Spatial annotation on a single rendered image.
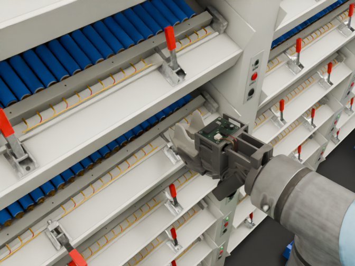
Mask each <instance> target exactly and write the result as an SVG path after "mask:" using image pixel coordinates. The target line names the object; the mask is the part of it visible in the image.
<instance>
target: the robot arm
mask: <svg viewBox="0 0 355 266"><path fill-rule="evenodd" d="M229 118H230V119H232V120H234V121H236V122H238V123H240V127H239V126H237V125H235V124H233V123H231V122H230V121H229ZM248 126H249V125H248V124H246V123H244V122H242V121H240V120H238V119H236V118H234V117H232V116H230V115H228V114H227V113H225V112H224V113H223V118H221V117H218V118H216V119H215V120H214V121H212V122H210V123H209V124H208V125H206V124H205V123H204V120H203V118H202V116H201V114H200V113H198V112H196V111H195V112H193V114H192V118H191V122H190V124H185V123H176V124H175V130H173V129H172V128H169V136H170V140H171V142H172V144H173V146H174V147H175V149H176V151H177V153H178V155H179V156H180V157H181V159H182V161H183V162H184V164H185V165H186V166H187V167H188V168H189V169H191V170H193V171H195V172H198V173H199V174H201V175H202V176H203V175H205V174H206V175H207V176H210V177H212V179H220V180H219V181H218V183H217V187H216V188H215V189H213V190H212V193H213V195H214V196H215V197H216V198H217V200H218V201H222V200H223V199H224V198H227V197H232V196H234V195H235V194H236V192H237V189H239V188H240V187H242V186H243V185H244V190H245V193H246V194H248V195H249V196H250V200H251V203H252V205H253V206H255V207H257V208H258V209H260V210H261V211H263V212H264V213H265V214H267V215H268V216H270V217H271V218H273V219H274V220H275V221H276V222H278V223H279V224H280V225H282V226H283V227H285V228H287V229H288V230H289V231H291V232H292V233H294V234H295V237H294V241H293V244H292V248H291V252H290V255H289V258H288V261H287V262H286V265H285V266H355V193H354V192H352V191H350V190H348V189H346V188H344V187H343V186H341V185H339V184H337V183H335V182H333V181H331V180H329V179H328V178H326V177H324V176H322V175H320V174H318V173H316V172H314V171H313V170H311V169H309V168H308V167H306V166H305V165H303V164H301V163H299V162H297V161H295V160H293V159H292V158H290V157H288V156H286V155H284V154H280V155H277V156H275V157H274V156H273V149H274V147H272V146H270V145H269V144H267V143H265V142H263V141H261V140H259V139H257V138H255V137H254V136H252V135H250V134H248ZM193 140H194V141H193Z"/></svg>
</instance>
